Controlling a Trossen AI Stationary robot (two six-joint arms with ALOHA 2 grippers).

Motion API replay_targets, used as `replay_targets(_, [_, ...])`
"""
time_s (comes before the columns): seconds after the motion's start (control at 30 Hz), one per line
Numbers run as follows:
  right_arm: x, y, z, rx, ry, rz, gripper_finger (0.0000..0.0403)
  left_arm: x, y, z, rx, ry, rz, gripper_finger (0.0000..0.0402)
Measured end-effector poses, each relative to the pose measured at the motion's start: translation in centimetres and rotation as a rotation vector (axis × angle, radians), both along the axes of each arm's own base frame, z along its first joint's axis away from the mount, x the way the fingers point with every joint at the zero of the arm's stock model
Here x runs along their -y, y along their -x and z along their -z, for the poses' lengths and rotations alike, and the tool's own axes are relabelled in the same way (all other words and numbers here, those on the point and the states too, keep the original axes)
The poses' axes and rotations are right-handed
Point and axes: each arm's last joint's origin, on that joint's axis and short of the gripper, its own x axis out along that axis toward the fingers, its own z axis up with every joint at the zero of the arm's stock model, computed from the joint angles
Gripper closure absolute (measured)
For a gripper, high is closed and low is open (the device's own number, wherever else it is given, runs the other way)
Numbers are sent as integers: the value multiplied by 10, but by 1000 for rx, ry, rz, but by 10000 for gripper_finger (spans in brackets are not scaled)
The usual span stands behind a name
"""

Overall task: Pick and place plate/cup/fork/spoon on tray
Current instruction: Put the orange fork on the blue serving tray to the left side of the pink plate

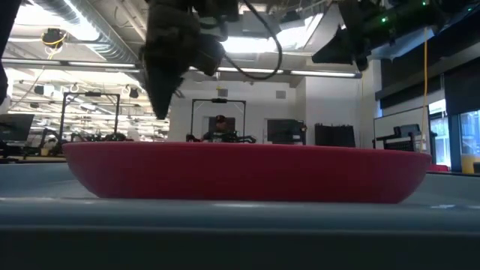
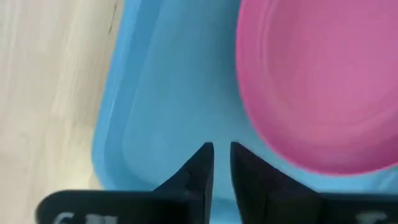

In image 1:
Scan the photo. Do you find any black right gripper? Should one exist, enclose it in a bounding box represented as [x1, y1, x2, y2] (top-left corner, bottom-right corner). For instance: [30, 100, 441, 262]
[311, 22, 373, 72]

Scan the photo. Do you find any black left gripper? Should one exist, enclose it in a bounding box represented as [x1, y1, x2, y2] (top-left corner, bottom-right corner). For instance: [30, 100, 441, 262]
[141, 0, 240, 121]

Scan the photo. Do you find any pink round plastic plate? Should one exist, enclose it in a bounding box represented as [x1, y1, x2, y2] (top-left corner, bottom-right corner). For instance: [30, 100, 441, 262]
[62, 141, 433, 205]

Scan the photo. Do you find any long ceiling light strip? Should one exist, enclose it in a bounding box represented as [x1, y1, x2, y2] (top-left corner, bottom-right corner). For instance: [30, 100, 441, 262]
[216, 66, 362, 80]
[0, 58, 142, 73]

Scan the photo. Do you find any person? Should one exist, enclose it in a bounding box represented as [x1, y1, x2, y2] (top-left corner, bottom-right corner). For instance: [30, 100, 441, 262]
[201, 114, 241, 143]

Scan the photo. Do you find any black panel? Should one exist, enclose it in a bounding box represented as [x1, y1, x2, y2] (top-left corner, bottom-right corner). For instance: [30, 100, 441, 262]
[314, 123, 356, 149]

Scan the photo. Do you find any black display screen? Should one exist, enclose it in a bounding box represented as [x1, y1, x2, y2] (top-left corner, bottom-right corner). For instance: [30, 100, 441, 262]
[266, 118, 308, 146]

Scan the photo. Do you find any black equipment cart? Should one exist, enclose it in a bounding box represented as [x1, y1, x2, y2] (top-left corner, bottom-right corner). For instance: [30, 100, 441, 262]
[372, 124, 433, 153]

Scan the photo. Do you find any black computer monitor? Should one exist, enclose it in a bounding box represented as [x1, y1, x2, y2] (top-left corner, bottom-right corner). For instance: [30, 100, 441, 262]
[0, 113, 35, 144]

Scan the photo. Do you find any small red object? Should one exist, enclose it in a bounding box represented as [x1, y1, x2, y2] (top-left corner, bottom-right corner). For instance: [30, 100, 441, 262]
[427, 163, 451, 174]

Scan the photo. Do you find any yellow seat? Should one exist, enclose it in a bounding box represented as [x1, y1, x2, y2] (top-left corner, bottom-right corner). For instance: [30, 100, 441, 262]
[460, 154, 480, 175]

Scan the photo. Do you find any black metal rig frame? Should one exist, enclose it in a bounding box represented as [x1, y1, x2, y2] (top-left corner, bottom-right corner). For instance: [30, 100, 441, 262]
[58, 91, 122, 143]
[190, 97, 248, 143]

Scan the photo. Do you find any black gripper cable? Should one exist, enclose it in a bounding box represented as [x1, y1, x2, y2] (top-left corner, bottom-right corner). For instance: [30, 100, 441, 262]
[224, 0, 284, 81]

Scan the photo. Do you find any silver ventilation duct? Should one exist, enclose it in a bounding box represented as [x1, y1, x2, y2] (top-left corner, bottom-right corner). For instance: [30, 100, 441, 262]
[32, 0, 140, 65]

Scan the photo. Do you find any yellow hanging cable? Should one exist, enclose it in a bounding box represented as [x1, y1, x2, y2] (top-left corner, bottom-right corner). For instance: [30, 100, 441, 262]
[419, 26, 430, 153]

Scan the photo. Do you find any yellow ceiling cable reel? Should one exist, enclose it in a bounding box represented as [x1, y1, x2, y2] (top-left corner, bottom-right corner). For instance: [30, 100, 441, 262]
[40, 27, 69, 50]

